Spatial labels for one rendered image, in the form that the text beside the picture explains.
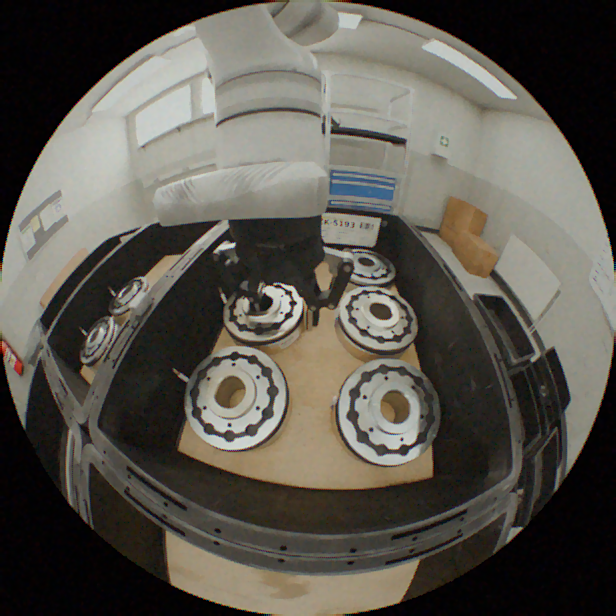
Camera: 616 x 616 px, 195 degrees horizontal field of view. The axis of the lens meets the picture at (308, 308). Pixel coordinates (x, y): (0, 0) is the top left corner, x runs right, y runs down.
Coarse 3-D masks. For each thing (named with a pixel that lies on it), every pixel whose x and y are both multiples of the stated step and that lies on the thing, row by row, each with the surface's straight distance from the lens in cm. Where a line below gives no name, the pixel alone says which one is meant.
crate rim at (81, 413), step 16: (224, 224) 30; (128, 240) 51; (112, 256) 49; (96, 272) 47; (80, 288) 46; (128, 320) 19; (48, 336) 45; (48, 352) 45; (112, 352) 18; (64, 384) 25; (96, 384) 18; (80, 416) 20
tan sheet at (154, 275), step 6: (168, 258) 54; (174, 258) 52; (162, 264) 53; (168, 264) 51; (156, 270) 52; (162, 270) 50; (150, 276) 50; (156, 276) 48; (150, 282) 48; (114, 318) 46; (120, 324) 43; (84, 366) 46; (84, 372) 45; (90, 372) 43; (90, 378) 42; (90, 384) 41
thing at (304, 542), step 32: (192, 256) 23; (160, 288) 20; (480, 320) 18; (128, 352) 17; (96, 416) 17; (512, 416) 16; (512, 448) 16; (128, 480) 14; (160, 480) 12; (512, 480) 16; (192, 512) 11; (224, 512) 11; (448, 512) 12; (480, 512) 14; (256, 544) 10; (288, 544) 10; (320, 544) 10; (352, 544) 10; (384, 544) 11
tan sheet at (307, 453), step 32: (320, 288) 29; (320, 320) 24; (288, 352) 21; (320, 352) 21; (288, 384) 20; (320, 384) 20; (320, 416) 19; (384, 416) 20; (192, 448) 22; (288, 448) 19; (320, 448) 19; (288, 480) 19; (320, 480) 19; (352, 480) 20; (384, 480) 20; (416, 480) 22
